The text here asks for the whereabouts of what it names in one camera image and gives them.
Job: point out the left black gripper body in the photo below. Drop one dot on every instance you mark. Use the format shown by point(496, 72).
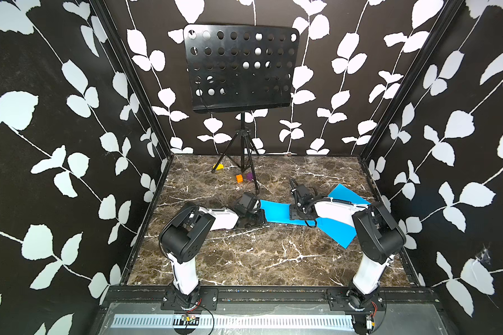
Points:
point(253, 219)

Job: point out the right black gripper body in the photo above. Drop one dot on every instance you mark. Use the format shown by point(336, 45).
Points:
point(296, 211)

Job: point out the cyan paper sheet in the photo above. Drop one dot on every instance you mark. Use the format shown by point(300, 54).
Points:
point(336, 212)
point(279, 213)

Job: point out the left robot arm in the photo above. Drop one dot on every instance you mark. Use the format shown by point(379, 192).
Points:
point(182, 238)

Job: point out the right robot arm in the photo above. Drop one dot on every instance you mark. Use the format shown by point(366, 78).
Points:
point(379, 235)

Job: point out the black perforated music stand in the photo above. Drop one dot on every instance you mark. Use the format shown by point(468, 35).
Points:
point(239, 69)

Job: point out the white slotted cable duct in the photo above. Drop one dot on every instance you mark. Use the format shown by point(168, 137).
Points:
point(167, 321)

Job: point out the black front mounting rail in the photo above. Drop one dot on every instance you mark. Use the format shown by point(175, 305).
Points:
point(212, 297)

